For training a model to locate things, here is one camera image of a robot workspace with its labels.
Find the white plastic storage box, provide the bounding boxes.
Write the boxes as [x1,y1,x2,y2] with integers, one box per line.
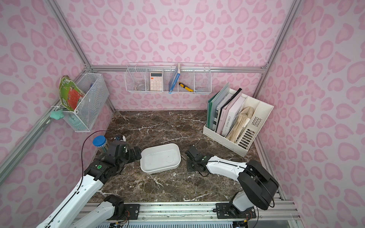
[140,143,181,174]

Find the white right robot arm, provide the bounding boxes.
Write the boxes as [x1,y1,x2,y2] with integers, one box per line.
[185,145,279,212]

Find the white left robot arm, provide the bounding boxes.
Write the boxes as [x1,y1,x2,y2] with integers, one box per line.
[38,140,142,228]

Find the blue lidded metal can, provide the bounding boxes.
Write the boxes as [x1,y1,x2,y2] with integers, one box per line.
[92,135,108,154]

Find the pink white binder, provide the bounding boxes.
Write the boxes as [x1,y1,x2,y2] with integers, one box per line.
[220,93,246,137]

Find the black binder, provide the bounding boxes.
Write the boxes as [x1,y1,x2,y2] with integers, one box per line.
[212,88,242,134]

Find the green folder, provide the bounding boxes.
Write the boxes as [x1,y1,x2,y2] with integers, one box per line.
[207,83,230,130]

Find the beige paper stack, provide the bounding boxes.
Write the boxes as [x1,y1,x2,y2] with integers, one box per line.
[226,106,254,143]

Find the clear tape roll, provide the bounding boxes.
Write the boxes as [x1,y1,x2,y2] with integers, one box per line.
[136,81,146,91]

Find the yellow utility knife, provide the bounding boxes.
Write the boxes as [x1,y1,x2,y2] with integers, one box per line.
[179,82,194,92]

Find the beige desktop file organizer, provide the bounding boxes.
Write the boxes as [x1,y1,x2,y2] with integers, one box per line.
[203,94,274,157]

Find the green red snack bag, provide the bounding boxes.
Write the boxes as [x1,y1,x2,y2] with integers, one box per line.
[59,75,85,112]

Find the white calculator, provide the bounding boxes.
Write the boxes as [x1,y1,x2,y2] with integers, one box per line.
[150,72,163,91]

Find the blue book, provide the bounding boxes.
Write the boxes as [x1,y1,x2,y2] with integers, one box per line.
[168,63,181,92]

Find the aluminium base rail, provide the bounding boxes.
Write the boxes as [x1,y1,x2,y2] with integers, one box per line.
[131,200,300,222]

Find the white mesh wall basket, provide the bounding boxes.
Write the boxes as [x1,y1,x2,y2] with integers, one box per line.
[63,73,109,133]

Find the mint green wall hook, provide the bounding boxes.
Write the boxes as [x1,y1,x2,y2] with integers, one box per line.
[49,110,64,120]

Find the white wire wall shelf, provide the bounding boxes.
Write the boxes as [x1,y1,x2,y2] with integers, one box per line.
[125,62,212,95]

